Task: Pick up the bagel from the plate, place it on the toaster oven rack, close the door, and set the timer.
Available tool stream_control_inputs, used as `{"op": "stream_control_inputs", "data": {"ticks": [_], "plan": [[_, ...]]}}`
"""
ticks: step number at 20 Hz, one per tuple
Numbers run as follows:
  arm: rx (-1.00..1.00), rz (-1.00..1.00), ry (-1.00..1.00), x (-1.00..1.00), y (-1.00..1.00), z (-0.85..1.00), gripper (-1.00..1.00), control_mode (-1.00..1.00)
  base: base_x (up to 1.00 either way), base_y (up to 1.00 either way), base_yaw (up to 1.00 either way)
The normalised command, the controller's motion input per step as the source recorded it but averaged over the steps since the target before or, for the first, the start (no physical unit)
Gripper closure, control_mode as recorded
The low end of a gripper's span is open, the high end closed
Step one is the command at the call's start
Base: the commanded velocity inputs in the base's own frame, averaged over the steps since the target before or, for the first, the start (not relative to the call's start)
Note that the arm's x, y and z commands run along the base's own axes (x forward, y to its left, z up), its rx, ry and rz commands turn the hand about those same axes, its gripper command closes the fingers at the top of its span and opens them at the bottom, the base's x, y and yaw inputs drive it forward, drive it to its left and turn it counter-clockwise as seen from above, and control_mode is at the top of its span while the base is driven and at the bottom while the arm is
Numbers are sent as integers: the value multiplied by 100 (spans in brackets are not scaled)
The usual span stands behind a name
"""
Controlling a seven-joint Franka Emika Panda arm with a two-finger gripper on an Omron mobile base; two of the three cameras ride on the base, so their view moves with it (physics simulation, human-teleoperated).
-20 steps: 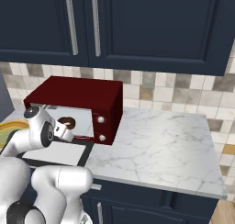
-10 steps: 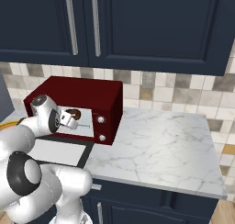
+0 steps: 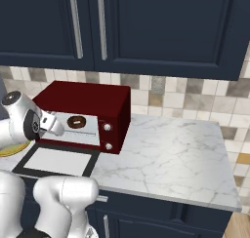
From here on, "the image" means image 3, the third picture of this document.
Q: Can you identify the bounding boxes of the navy drawer front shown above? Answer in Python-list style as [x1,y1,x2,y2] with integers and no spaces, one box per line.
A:
[96,189,234,234]

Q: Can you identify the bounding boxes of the wide navy wall cupboard door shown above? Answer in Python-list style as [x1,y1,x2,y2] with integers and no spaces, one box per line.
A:
[87,0,250,82]

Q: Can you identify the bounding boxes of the toaster oven glass door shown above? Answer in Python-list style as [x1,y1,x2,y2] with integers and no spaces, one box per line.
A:
[12,143,102,179]

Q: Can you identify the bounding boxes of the red toaster oven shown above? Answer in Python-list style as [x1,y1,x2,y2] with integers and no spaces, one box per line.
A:
[32,80,132,156]

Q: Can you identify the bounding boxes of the silver base cupboard handle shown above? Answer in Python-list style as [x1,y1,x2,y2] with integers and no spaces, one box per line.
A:
[103,214,110,238]

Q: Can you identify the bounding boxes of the navy base cupboard door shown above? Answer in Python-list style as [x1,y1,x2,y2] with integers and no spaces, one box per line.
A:
[87,209,226,238]

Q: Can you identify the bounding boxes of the brown bagel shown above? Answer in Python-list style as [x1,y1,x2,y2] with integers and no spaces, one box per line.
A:
[65,115,88,130]

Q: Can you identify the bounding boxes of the grey toaster oven rack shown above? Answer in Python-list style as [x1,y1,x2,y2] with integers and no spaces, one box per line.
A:
[39,112,101,147]

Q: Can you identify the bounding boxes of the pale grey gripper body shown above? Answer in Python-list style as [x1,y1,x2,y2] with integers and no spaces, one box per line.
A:
[45,117,65,137]

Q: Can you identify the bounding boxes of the yellow plate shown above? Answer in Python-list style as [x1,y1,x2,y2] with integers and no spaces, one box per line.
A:
[0,142,31,158]

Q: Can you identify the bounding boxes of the grey wall socket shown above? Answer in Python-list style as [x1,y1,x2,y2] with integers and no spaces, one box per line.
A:
[150,76,166,96]

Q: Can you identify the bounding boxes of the silver drawer handle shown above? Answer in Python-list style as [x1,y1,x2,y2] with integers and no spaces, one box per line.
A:
[95,194,109,204]

